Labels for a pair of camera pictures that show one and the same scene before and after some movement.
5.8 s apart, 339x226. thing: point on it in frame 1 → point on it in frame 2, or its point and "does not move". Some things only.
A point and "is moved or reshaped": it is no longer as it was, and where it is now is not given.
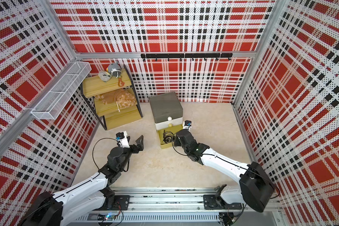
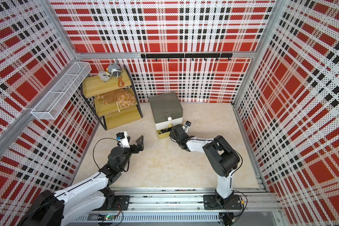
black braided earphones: (168, 137) → (166, 130)
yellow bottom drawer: (174, 130) is moved or reshaped
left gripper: (139, 145) does not move
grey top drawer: (165, 106) does not move
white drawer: (174, 122) does not move
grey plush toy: (115, 69) does not move
